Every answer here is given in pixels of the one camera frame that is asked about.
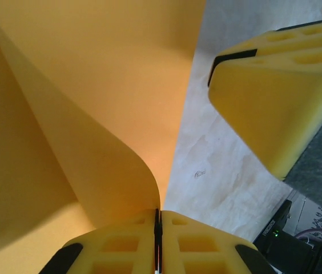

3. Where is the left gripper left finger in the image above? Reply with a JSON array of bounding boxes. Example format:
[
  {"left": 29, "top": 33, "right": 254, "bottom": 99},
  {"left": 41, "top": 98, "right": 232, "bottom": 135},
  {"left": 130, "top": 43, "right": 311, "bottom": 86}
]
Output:
[{"left": 39, "top": 209, "right": 158, "bottom": 274}]

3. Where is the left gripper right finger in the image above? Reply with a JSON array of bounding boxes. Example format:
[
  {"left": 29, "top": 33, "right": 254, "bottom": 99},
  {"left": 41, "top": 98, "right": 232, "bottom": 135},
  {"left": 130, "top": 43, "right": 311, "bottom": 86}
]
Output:
[{"left": 160, "top": 210, "right": 276, "bottom": 274}]

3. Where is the orange paper sheet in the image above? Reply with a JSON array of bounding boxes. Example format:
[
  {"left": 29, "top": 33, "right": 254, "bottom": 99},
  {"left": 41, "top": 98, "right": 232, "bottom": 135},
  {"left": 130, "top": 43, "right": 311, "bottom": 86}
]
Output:
[{"left": 0, "top": 0, "right": 207, "bottom": 274}]

